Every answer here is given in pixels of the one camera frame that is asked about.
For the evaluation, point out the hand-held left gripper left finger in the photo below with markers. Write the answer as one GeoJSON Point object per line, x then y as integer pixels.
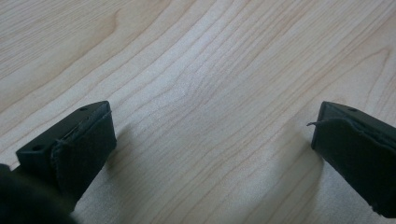
{"type": "Point", "coordinates": [77, 146]}

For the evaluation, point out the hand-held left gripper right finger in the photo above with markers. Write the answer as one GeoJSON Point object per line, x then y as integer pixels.
{"type": "Point", "coordinates": [358, 149]}

